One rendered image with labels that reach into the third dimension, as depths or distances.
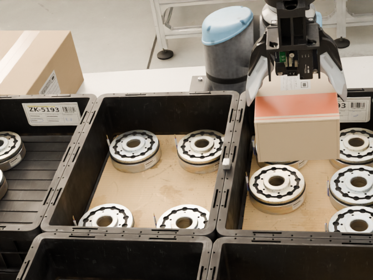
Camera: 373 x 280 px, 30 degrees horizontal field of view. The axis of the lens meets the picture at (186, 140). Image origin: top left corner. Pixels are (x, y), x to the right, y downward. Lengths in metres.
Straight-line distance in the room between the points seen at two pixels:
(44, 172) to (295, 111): 0.64
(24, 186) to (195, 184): 0.35
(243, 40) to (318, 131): 0.58
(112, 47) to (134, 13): 0.35
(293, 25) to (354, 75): 0.90
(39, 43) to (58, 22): 2.03
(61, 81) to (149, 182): 0.56
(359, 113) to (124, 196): 0.49
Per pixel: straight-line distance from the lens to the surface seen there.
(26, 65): 1.79
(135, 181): 1.38
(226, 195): 1.17
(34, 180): 1.46
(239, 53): 1.56
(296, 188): 1.28
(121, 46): 3.53
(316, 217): 1.26
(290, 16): 0.92
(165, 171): 1.39
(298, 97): 1.04
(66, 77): 1.87
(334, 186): 1.27
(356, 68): 1.87
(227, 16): 1.58
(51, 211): 1.22
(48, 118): 1.54
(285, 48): 0.94
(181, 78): 1.89
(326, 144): 1.03
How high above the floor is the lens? 1.72
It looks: 38 degrees down
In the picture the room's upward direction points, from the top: 10 degrees counter-clockwise
